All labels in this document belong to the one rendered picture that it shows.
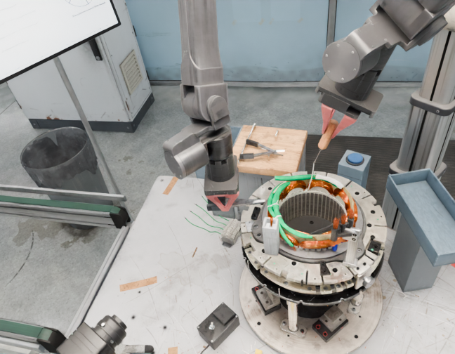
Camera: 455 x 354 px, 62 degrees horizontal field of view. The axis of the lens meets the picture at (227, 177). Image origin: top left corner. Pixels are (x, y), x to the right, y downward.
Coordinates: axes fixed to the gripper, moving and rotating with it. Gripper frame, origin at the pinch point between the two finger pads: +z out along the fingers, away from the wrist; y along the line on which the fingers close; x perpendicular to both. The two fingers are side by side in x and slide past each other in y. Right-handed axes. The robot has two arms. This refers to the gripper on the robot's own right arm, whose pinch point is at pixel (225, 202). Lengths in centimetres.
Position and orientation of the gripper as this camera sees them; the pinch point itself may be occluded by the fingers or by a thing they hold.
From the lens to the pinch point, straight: 82.8
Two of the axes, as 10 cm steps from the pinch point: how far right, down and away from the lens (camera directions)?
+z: 0.9, 7.2, 6.9
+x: 10.0, -0.6, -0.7
